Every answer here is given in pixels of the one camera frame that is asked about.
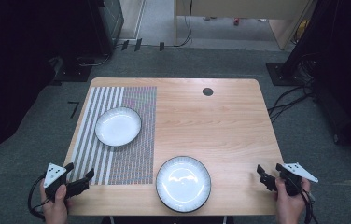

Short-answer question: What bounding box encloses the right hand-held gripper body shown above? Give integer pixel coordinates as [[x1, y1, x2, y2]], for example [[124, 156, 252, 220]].
[[275, 161, 319, 197]]

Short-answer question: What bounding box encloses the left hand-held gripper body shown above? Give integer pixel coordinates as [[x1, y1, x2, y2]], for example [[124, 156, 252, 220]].
[[43, 162, 69, 203]]

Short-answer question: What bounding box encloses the white plate dark rim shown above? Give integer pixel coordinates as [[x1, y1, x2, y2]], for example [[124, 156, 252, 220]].
[[94, 106, 143, 147], [155, 155, 212, 214]]

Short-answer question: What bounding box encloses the person's right hand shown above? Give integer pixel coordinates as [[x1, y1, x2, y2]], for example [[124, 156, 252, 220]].
[[274, 176, 312, 224]]

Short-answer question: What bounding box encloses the person's left hand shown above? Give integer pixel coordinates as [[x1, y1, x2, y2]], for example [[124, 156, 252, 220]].
[[39, 181, 71, 224]]

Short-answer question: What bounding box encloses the striped woven placemat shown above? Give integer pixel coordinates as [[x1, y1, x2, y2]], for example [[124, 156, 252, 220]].
[[68, 86, 158, 186]]

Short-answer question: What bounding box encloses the black stand base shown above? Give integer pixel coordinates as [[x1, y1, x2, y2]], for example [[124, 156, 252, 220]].
[[265, 62, 303, 87], [52, 55, 94, 84]]

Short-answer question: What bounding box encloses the dark glass cabinet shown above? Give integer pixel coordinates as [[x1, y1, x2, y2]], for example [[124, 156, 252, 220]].
[[97, 0, 125, 55]]

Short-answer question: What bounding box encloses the light wooden cabinet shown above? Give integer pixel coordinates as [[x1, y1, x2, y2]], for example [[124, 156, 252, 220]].
[[173, 0, 316, 51]]

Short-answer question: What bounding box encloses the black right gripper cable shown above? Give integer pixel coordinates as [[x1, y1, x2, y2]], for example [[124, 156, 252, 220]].
[[288, 176, 321, 224]]

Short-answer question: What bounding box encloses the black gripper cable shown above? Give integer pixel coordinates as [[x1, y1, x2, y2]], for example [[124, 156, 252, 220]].
[[27, 174, 48, 220], [288, 176, 321, 224]]

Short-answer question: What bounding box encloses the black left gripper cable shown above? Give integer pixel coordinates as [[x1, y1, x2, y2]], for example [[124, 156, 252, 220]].
[[27, 174, 48, 220]]

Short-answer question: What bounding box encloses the bundle of black floor cables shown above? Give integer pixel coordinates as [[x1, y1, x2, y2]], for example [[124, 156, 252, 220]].
[[267, 52, 319, 124]]

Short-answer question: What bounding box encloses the black hanging cable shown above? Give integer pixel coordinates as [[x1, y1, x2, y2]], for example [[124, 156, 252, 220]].
[[163, 0, 194, 49]]

